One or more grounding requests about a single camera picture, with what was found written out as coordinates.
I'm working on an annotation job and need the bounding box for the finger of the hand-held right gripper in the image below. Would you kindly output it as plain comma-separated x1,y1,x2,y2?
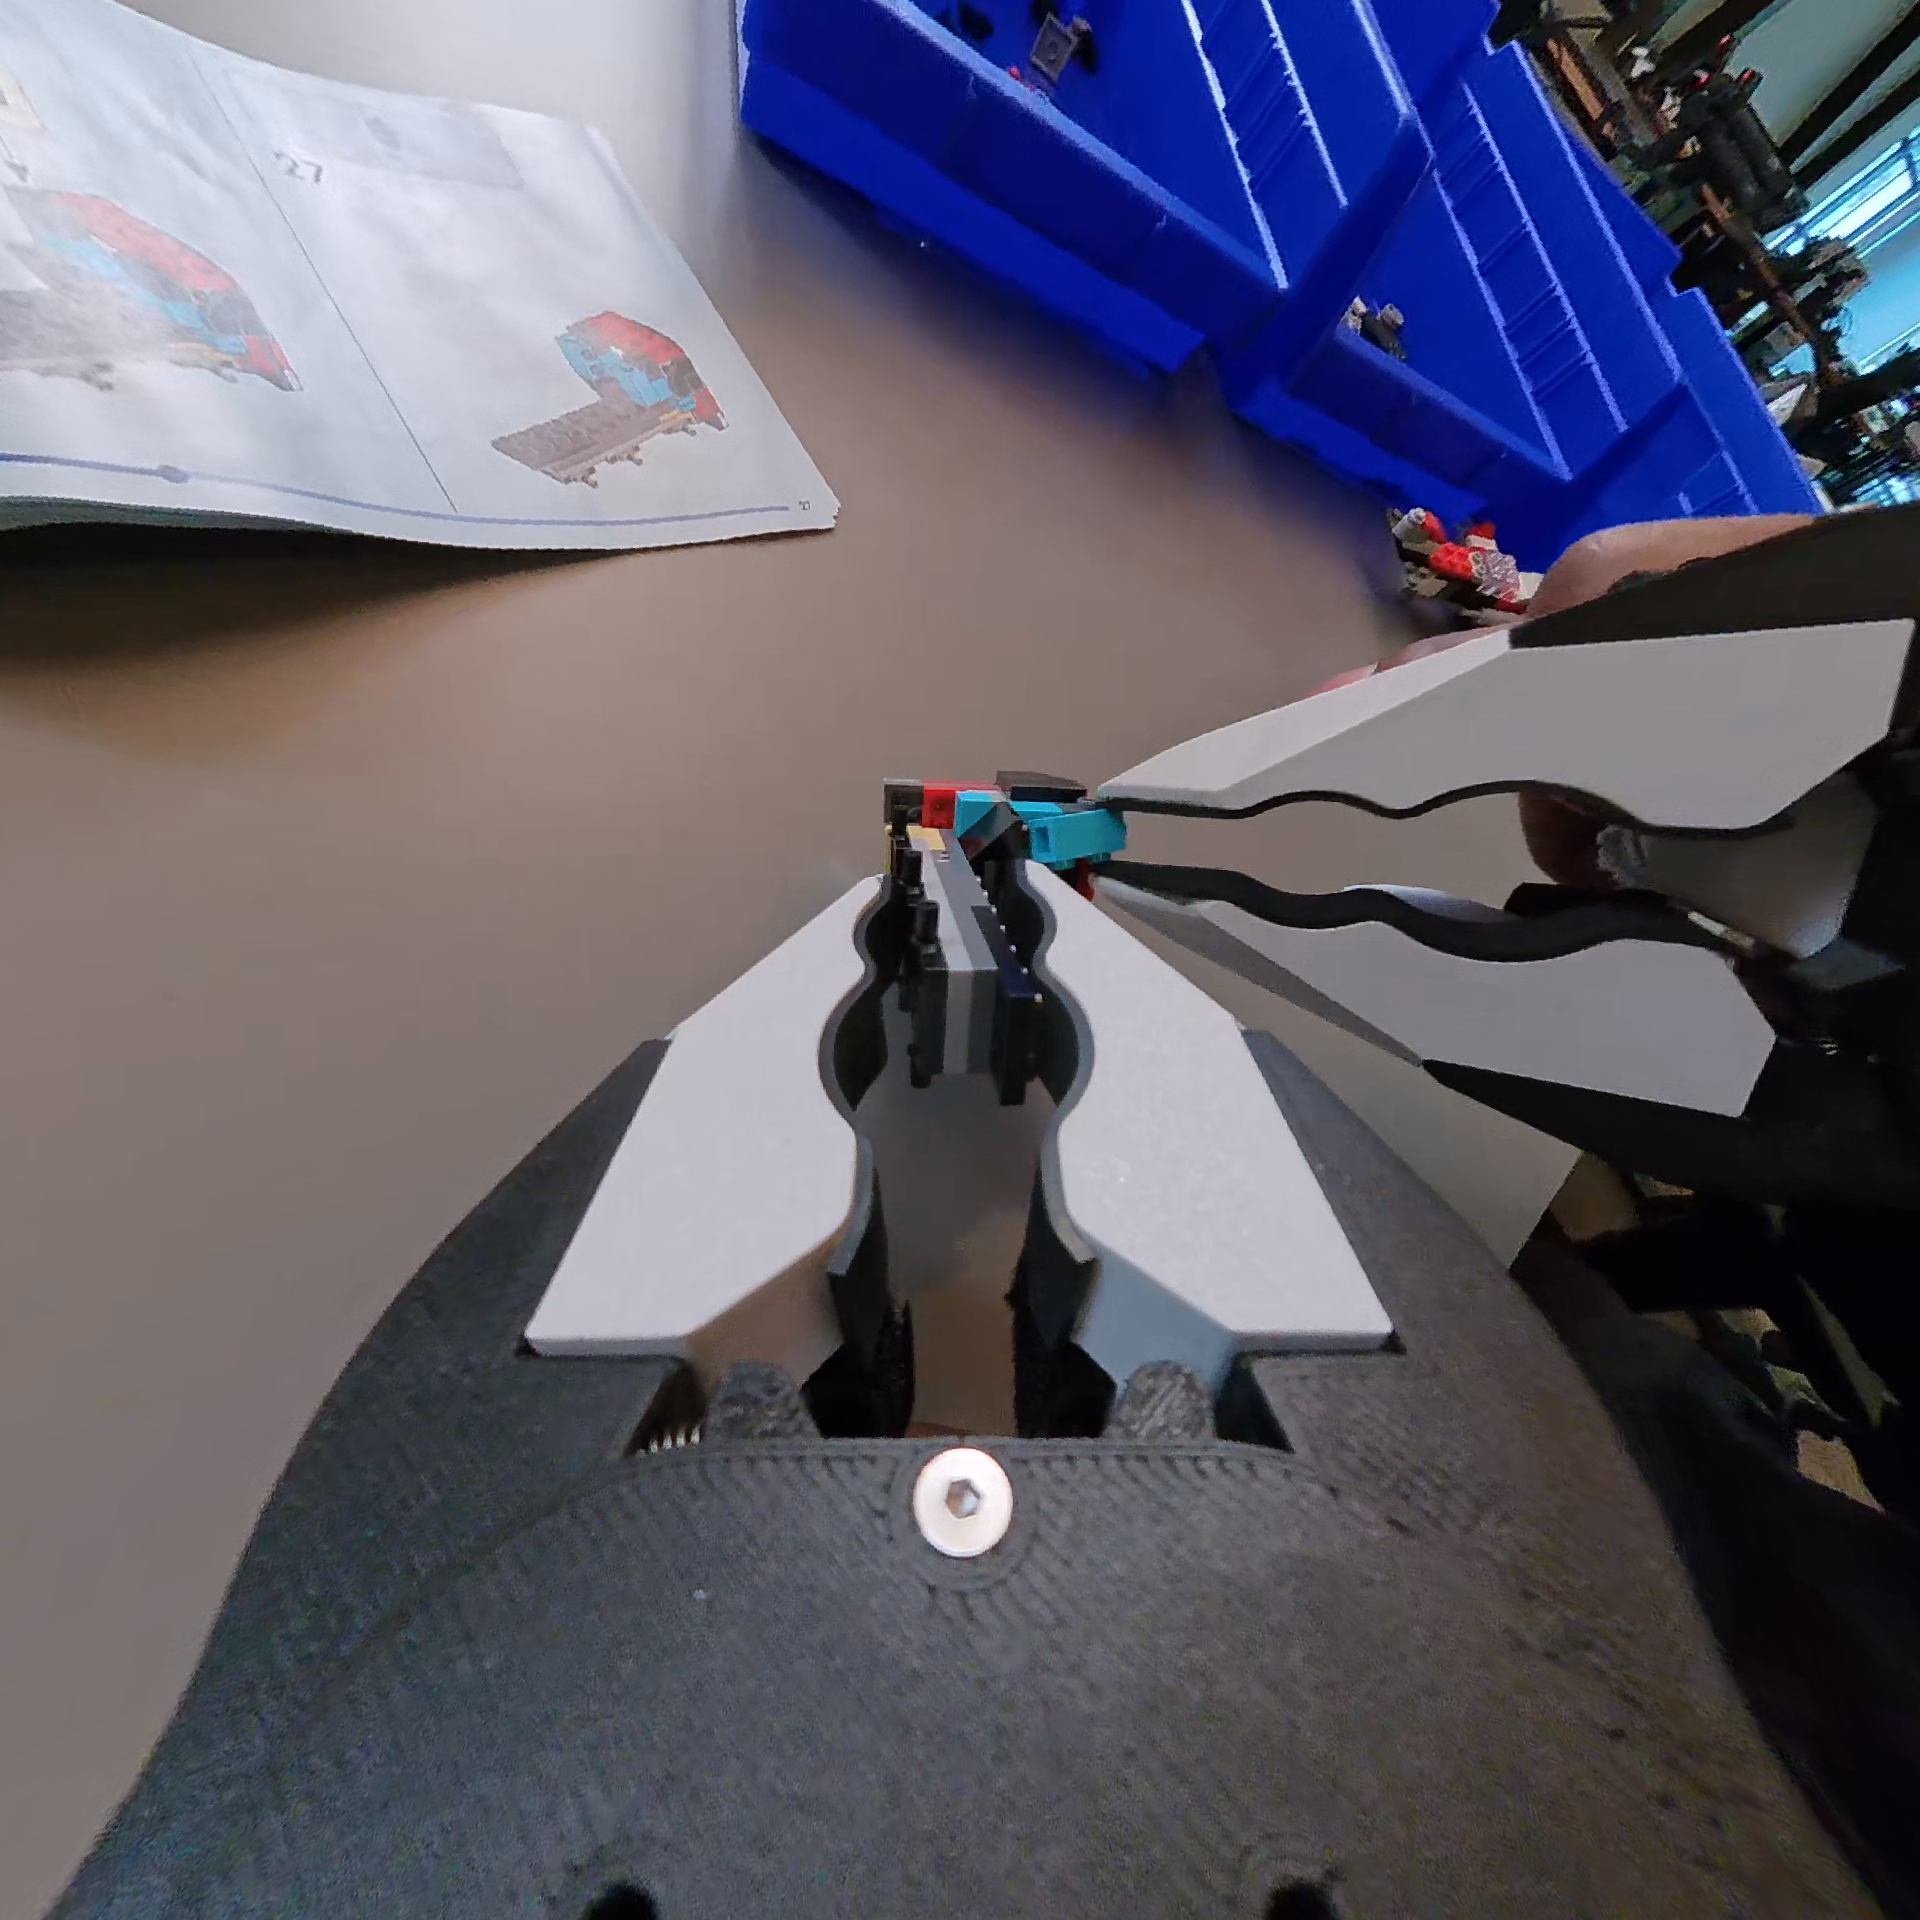
1096,503,1920,964
1102,877,1787,1124

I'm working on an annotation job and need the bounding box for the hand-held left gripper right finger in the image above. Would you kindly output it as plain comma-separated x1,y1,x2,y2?
1012,862,1402,1430

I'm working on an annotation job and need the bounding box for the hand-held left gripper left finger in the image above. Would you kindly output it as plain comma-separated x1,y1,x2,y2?
522,874,921,1430

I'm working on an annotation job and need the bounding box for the toy brick truck model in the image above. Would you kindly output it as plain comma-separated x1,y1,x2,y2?
879,767,1130,1094

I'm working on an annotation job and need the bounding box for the grey desk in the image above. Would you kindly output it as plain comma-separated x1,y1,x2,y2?
0,0,1593,1920

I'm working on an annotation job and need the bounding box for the person's right hand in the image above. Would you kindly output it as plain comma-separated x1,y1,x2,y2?
1305,515,1825,695

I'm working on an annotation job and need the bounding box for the red grey brick assembly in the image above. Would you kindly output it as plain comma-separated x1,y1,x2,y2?
1388,508,1547,627

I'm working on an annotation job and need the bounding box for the large blue storage bin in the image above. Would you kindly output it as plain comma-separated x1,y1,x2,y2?
736,0,1503,379

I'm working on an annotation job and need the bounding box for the brick building instruction booklet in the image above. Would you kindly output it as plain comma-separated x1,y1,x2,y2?
0,0,842,554

